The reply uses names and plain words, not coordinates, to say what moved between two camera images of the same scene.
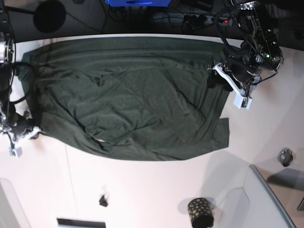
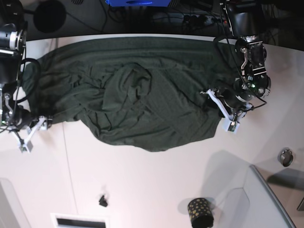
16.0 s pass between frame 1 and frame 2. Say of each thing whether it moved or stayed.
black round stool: stayed
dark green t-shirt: moved
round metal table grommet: stayed
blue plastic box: stayed
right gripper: moved
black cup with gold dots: stayed
